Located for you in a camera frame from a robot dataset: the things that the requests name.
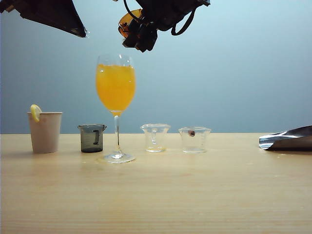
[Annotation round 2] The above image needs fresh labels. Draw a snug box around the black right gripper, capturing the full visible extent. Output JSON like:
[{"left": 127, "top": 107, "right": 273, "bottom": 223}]
[{"left": 121, "top": 0, "right": 211, "bottom": 53}]

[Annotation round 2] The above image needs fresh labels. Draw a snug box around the amber measuring cup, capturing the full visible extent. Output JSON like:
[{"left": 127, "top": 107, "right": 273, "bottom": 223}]
[{"left": 117, "top": 8, "right": 144, "bottom": 39}]

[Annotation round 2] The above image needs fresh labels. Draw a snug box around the clear measuring cup yellowish residue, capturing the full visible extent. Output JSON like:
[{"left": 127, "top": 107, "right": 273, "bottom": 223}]
[{"left": 140, "top": 123, "right": 171, "bottom": 154}]

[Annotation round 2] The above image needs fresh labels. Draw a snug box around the smoky grey measuring cup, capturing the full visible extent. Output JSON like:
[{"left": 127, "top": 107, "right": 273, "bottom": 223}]
[{"left": 77, "top": 124, "right": 107, "bottom": 154}]

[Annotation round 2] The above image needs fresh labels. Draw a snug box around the clear measuring cup red dot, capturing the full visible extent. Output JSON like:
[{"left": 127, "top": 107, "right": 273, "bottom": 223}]
[{"left": 178, "top": 126, "right": 212, "bottom": 154}]

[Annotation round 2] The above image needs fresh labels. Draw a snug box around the beige paper cup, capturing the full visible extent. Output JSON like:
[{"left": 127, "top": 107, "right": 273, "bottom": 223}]
[{"left": 26, "top": 112, "right": 63, "bottom": 155}]

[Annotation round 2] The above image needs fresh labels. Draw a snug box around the tall stemmed wine glass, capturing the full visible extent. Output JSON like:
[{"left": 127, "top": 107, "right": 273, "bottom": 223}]
[{"left": 95, "top": 54, "right": 137, "bottom": 164}]

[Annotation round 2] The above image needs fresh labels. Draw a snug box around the yellow lemon slice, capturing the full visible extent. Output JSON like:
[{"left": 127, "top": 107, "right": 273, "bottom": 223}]
[{"left": 30, "top": 104, "right": 42, "bottom": 123}]

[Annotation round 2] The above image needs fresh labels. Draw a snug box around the silver foil bag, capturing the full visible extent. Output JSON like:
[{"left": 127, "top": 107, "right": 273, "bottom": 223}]
[{"left": 258, "top": 125, "right": 312, "bottom": 152}]

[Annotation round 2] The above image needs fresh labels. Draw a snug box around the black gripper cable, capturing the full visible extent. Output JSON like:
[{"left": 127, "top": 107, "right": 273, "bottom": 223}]
[{"left": 170, "top": 8, "right": 197, "bottom": 36}]

